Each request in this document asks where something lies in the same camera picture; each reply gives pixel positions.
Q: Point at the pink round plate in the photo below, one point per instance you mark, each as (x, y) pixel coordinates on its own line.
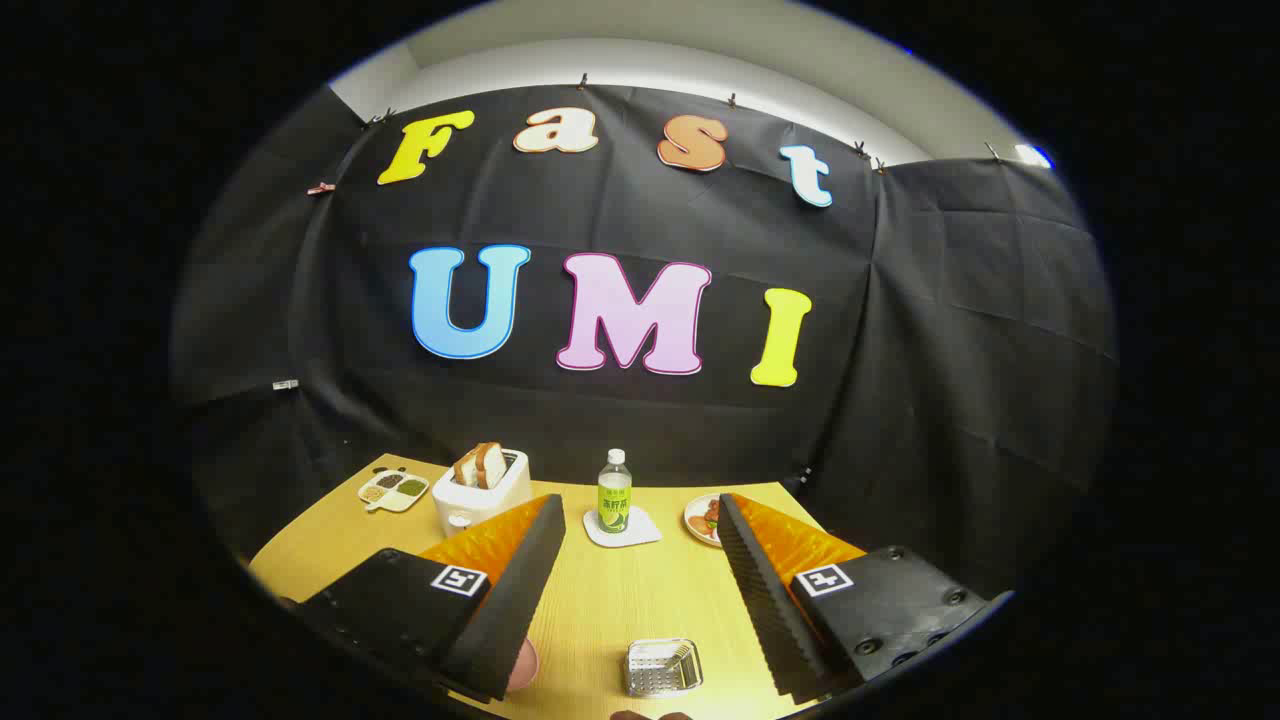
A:
(524, 665)

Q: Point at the white divided snack tray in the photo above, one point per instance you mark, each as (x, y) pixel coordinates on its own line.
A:
(394, 489)

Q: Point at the white toaster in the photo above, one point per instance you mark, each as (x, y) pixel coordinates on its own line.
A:
(465, 505)

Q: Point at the plate of food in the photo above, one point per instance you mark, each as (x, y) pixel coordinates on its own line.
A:
(702, 520)

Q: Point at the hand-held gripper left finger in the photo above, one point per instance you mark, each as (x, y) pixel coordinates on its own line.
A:
(515, 600)

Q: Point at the toast bread slice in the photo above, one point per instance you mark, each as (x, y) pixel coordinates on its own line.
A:
(466, 470)
(492, 465)

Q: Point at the green label drink bottle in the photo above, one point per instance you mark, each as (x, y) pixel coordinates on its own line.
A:
(614, 500)

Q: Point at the white square coaster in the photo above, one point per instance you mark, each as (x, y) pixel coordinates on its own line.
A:
(646, 530)

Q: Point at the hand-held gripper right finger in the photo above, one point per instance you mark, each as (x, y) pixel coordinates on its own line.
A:
(760, 600)

